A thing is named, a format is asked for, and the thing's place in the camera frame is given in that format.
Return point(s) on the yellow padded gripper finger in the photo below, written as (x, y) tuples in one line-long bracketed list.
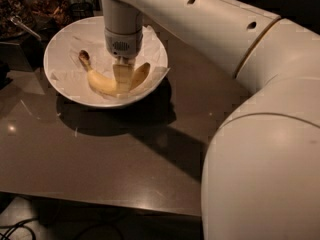
[(123, 73)]

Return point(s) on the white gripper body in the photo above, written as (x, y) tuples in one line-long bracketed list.
[(124, 44)]

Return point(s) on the yellow banana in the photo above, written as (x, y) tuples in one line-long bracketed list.
[(107, 86)]

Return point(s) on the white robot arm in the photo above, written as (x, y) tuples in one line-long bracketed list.
[(261, 175)]

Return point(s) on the white bowl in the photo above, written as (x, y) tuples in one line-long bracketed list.
[(66, 90)]

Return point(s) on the white paper liner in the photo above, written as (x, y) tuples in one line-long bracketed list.
[(66, 50)]

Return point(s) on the tray of dried snacks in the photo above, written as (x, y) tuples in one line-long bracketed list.
[(58, 10)]

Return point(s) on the metal scoop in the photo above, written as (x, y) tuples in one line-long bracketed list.
[(17, 21)]

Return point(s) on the glass jar of snacks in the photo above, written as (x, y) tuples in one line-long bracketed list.
[(14, 9)]

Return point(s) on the dark wire basket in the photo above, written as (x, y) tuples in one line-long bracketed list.
[(81, 11)]

